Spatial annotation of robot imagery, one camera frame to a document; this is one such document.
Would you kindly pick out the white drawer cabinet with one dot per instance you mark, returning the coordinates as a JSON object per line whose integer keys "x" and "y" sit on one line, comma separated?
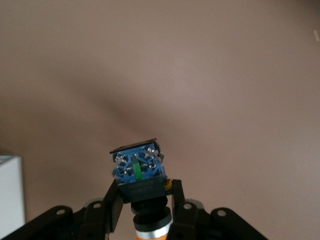
{"x": 10, "y": 190}

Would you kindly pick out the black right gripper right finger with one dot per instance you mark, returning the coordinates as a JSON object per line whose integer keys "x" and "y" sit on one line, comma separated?
{"x": 200, "y": 222}

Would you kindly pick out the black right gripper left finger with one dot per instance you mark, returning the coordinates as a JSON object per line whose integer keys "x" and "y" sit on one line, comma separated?
{"x": 75, "y": 222}

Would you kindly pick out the blue push-button switch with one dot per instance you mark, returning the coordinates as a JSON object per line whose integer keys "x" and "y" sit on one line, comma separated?
{"x": 140, "y": 190}

